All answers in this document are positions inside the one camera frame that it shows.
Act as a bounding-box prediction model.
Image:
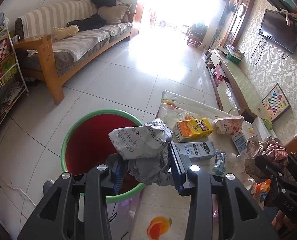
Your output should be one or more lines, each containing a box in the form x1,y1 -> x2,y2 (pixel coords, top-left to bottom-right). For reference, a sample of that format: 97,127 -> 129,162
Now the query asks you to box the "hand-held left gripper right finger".
167,141 -> 280,240

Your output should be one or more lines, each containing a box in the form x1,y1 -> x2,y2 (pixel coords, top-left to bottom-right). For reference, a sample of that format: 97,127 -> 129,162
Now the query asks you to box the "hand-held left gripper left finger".
17,154 -> 129,240

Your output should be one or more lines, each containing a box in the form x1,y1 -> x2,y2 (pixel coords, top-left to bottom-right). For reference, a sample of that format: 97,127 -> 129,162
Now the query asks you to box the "brown paper bag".
244,135 -> 289,180

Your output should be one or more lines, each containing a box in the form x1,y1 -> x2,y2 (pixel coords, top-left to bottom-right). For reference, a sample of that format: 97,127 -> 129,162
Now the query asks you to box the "white paper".
108,118 -> 175,186

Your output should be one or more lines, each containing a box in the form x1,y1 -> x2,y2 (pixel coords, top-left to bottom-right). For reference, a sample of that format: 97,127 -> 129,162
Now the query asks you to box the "green red plastic basin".
61,109 -> 145,204

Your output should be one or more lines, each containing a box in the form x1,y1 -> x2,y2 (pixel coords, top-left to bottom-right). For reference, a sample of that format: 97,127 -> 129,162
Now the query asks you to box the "person's right hand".
271,208 -> 290,233

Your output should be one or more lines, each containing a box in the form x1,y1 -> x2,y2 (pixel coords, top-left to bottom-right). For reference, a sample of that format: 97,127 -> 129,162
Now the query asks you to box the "purple plastic object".
114,197 -> 140,208

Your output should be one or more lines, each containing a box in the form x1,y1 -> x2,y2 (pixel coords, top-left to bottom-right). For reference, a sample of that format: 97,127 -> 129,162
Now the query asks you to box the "orange snack packet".
251,179 -> 272,204

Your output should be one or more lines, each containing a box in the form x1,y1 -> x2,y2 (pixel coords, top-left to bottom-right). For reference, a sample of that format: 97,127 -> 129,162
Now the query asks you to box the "grey white milk carton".
175,141 -> 217,162

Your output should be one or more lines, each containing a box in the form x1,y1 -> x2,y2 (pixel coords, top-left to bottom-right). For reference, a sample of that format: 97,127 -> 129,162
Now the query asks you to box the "small white blue carton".
231,129 -> 249,154

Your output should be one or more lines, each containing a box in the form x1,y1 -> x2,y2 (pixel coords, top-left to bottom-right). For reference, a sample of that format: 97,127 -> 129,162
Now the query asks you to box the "white cardboard box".
253,116 -> 273,137

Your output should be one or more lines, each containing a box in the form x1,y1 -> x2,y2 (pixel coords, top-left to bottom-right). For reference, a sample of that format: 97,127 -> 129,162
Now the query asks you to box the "silver blue wrapper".
212,149 -> 227,175

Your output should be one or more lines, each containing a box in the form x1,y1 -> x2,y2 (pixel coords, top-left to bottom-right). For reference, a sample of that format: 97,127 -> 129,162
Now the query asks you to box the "yellow drink carton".
173,118 -> 214,142

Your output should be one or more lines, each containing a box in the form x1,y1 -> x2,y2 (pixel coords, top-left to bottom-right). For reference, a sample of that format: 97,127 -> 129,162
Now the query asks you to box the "pink snack box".
212,116 -> 244,137

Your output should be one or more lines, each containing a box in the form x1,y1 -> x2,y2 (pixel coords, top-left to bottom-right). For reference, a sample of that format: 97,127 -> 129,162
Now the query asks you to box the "pink plastic wrapper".
212,201 -> 220,222

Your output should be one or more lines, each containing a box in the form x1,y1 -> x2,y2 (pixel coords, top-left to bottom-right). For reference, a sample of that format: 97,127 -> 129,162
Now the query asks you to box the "star checkers board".
261,84 -> 292,123

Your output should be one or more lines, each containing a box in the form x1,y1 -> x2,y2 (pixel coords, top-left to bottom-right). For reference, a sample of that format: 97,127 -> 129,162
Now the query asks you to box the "grey shoe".
42,179 -> 57,197

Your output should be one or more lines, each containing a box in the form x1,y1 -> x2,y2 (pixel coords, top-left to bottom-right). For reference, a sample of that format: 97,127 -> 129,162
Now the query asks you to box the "long television cabinet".
205,45 -> 267,122

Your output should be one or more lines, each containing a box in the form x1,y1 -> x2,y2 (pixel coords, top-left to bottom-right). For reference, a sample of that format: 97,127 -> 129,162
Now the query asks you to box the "stack of books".
225,44 -> 245,63

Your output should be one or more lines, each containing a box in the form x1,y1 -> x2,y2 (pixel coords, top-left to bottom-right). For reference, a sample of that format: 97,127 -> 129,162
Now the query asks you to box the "wooden sofa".
14,0 -> 139,105

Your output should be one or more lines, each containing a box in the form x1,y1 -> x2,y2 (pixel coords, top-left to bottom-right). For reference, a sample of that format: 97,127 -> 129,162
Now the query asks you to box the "flat screen television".
258,9 -> 297,55

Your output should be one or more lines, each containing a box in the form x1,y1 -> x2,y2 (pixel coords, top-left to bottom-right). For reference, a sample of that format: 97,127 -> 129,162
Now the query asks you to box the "white seat throw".
51,22 -> 133,62

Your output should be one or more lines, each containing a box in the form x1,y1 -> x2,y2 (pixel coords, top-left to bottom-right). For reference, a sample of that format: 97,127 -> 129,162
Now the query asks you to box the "cream plush toy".
51,25 -> 79,41

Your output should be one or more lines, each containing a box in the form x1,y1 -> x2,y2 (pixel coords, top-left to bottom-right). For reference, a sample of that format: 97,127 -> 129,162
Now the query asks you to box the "beige cushion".
98,4 -> 129,25

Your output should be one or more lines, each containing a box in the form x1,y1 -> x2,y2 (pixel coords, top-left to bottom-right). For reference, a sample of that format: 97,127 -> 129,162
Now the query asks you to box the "row of picture books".
0,14 -> 24,133

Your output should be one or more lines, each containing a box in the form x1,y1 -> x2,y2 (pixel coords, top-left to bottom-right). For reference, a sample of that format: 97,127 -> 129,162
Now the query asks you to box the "striped sofa cover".
19,0 -> 100,38

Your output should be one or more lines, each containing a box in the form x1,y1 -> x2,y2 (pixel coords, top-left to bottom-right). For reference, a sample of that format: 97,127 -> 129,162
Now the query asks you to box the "white wire book rack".
0,12 -> 29,140

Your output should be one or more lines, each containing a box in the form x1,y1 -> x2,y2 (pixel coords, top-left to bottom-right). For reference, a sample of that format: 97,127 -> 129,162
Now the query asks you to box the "wooden wall clock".
232,2 -> 247,30

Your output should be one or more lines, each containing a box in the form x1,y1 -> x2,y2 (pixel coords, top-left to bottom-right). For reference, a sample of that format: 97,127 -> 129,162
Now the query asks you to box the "black wall shelf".
264,0 -> 297,14

